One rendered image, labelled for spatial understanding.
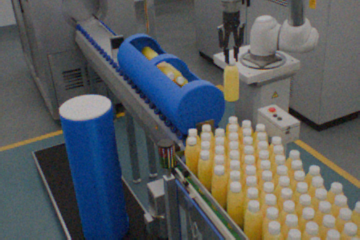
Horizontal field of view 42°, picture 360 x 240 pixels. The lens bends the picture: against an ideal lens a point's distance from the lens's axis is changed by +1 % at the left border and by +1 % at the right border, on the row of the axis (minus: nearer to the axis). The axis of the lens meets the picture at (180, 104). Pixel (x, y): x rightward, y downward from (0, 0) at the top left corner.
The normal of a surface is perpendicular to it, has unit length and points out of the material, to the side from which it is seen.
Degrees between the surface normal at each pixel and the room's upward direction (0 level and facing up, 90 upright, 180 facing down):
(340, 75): 90
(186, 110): 90
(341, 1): 90
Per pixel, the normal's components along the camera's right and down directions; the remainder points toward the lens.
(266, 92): 0.46, 0.40
